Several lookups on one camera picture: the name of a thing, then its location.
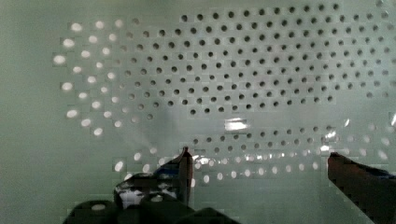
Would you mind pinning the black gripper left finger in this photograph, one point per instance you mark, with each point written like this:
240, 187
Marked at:
172, 178

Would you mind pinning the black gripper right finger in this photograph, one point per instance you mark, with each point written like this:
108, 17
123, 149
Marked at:
373, 190

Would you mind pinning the mint green plastic strainer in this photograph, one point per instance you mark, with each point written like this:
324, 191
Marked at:
260, 91

